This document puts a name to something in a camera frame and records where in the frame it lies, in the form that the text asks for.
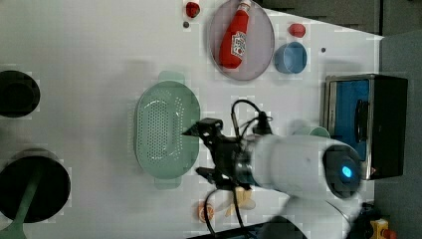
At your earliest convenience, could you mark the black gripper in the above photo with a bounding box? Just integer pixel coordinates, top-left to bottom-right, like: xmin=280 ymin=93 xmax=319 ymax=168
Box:
xmin=182 ymin=118 xmax=254 ymax=190

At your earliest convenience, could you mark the green plastic strainer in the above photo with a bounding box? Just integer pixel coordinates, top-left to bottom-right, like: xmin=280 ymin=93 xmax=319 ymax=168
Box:
xmin=134 ymin=71 xmax=200 ymax=190

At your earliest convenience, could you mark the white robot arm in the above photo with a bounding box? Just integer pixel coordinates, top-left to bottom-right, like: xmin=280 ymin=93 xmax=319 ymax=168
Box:
xmin=184 ymin=118 xmax=362 ymax=239

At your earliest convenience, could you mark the toy orange half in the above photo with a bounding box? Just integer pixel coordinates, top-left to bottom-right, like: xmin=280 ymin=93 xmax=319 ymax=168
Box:
xmin=197 ymin=201 xmax=215 ymax=223

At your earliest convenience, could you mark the toy peeled banana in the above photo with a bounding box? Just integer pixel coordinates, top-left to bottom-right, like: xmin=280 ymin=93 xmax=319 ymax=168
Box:
xmin=225 ymin=187 xmax=256 ymax=217

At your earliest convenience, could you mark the red ketchup bottle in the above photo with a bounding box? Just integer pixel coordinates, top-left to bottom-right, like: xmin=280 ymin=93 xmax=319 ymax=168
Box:
xmin=219 ymin=0 xmax=252 ymax=69

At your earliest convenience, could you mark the green mug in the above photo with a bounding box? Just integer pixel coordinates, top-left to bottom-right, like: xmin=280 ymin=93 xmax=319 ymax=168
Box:
xmin=294 ymin=126 xmax=330 ymax=138

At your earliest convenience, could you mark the blue bowl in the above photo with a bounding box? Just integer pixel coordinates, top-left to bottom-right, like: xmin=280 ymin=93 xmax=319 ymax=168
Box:
xmin=274 ymin=42 xmax=308 ymax=74

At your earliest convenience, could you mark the grey round plate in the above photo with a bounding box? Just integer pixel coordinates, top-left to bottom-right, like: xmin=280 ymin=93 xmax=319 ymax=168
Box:
xmin=208 ymin=0 xmax=275 ymax=81

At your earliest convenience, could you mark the small red toy fruit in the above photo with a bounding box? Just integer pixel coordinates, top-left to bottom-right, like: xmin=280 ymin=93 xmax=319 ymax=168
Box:
xmin=185 ymin=1 xmax=200 ymax=18

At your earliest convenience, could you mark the toy strawberry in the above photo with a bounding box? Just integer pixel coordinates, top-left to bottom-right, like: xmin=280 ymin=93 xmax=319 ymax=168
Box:
xmin=289 ymin=23 xmax=307 ymax=38

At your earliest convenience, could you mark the black toaster oven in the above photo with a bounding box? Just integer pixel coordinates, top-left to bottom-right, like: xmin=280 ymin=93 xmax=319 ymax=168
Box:
xmin=322 ymin=74 xmax=408 ymax=180

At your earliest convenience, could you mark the black round container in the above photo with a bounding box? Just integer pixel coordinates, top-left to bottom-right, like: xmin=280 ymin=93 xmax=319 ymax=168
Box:
xmin=0 ymin=70 xmax=41 ymax=118

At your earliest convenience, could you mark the green spatula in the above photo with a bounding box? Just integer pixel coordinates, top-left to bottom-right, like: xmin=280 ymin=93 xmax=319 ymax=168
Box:
xmin=0 ymin=169 xmax=41 ymax=239

